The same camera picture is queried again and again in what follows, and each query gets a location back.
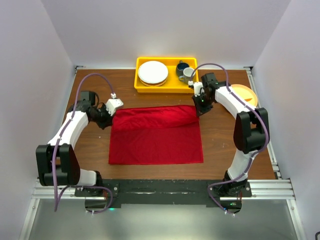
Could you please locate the aluminium frame rail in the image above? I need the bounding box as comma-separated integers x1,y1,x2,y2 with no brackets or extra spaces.
244,67,282,180
31,177,296,201

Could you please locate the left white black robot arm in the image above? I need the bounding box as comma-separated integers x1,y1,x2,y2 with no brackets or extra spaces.
35,91,123,196

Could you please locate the red cloth napkin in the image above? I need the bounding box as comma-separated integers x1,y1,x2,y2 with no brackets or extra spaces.
108,105,204,165

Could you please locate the aluminium frame rail right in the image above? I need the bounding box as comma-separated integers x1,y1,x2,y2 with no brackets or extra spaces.
244,67,282,180

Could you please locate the wooden plate under white plate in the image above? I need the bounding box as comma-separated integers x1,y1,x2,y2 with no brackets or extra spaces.
140,79,167,87

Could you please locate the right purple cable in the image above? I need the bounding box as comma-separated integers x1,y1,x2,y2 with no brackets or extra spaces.
188,62,270,216

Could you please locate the aluminium frame rail front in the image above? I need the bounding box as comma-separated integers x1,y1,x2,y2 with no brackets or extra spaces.
31,177,296,201

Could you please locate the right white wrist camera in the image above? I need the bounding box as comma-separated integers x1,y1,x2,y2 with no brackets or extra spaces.
188,80,205,97

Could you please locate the grey white mug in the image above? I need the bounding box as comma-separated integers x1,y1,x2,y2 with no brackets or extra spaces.
178,67,194,83

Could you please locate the orange wooden plate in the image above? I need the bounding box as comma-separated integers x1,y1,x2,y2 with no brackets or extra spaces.
231,84,258,107

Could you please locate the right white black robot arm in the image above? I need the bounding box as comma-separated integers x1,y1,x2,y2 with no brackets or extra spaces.
188,73,270,197

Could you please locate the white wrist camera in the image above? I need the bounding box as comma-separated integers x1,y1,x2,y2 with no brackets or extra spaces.
105,98,124,116
188,80,205,97

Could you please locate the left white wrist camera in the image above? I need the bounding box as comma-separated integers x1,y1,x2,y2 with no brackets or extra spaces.
105,98,124,116

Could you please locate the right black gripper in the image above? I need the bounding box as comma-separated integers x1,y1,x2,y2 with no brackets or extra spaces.
191,92,215,118

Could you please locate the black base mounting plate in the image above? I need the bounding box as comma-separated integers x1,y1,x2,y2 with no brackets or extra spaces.
74,188,244,214

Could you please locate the dark blue mug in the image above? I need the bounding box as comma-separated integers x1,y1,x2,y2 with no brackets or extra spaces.
175,60,190,77

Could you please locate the yellow plastic bin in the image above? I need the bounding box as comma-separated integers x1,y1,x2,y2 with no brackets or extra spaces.
134,56,198,94

